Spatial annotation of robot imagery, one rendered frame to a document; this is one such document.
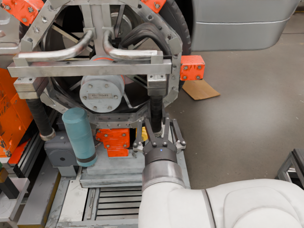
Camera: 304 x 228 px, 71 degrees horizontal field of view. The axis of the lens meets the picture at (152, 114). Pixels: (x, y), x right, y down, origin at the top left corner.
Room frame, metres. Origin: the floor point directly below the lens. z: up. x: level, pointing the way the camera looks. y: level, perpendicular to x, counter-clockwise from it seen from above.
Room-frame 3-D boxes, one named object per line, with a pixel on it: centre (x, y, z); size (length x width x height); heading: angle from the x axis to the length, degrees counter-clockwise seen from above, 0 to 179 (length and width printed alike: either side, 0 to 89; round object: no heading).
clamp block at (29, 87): (0.51, 0.33, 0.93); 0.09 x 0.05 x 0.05; 3
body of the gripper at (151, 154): (0.34, -0.02, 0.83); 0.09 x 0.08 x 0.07; 3
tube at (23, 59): (0.60, 0.26, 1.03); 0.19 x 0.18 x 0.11; 3
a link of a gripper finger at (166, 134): (0.41, -0.04, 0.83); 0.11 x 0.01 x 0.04; 172
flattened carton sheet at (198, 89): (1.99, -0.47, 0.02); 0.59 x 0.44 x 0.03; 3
